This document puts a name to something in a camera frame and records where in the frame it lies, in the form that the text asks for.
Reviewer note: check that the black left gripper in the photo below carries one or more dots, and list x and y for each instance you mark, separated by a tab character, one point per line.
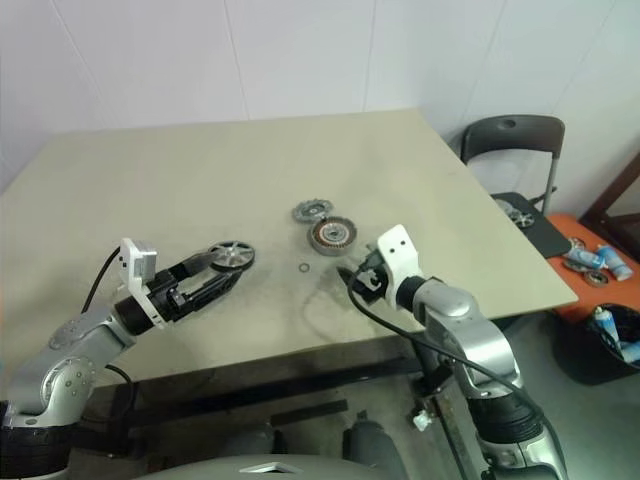
170	295

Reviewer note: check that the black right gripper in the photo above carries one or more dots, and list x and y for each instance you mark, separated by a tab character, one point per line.
372	285

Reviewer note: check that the silver spoked rotor wheel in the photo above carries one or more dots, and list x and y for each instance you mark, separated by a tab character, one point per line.
521	217
235	252

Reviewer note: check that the motor stator with copper windings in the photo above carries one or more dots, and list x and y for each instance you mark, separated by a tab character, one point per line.
332	235

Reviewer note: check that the grey gear disc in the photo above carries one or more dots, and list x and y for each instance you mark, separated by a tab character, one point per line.
307	211

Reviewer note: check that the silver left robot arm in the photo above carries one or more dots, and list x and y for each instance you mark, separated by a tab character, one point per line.
75	350

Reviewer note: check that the black flat strip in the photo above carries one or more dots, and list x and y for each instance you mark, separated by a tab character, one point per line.
310	412

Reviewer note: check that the small white connector block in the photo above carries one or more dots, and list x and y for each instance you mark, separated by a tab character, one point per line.
422	420

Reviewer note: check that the dark rounded shape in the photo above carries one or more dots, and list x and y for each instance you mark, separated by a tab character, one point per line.
372	445
255	440

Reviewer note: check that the grey robot torso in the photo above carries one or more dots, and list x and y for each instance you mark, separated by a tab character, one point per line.
200	470

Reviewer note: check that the black folding chair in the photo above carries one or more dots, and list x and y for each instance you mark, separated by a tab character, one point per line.
515	135

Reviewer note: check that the orange stool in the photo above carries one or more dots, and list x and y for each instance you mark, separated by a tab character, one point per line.
562	222

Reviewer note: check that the white and blue tube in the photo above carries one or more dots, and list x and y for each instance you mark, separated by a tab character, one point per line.
585	257

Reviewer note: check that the black round bearing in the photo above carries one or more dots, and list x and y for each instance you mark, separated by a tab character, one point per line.
595	278

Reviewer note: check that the black trash bin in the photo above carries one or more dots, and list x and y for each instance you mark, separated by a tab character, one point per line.
590	360

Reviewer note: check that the white blue tube in bin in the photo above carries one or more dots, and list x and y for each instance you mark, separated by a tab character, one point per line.
607	327

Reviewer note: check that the blue packet in bin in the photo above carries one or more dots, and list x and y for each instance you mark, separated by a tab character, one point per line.
632	352

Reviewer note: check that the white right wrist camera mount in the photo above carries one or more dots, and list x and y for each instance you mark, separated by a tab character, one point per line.
400	260

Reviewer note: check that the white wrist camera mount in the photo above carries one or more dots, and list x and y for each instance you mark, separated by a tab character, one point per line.
400	260
135	280

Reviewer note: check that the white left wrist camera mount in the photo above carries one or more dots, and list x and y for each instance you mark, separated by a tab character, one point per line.
135	280

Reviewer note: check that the black metal table frame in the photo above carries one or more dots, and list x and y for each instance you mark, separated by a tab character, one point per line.
300	385

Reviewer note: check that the dark wooden cabinet frame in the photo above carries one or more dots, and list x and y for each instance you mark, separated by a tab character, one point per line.
607	195

